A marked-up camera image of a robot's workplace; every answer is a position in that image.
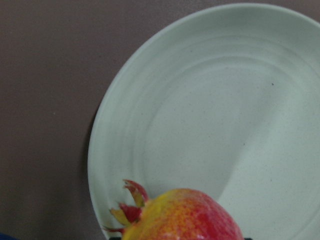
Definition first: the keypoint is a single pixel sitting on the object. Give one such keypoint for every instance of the green plate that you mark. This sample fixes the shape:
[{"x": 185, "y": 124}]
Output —
[{"x": 225, "y": 101}]

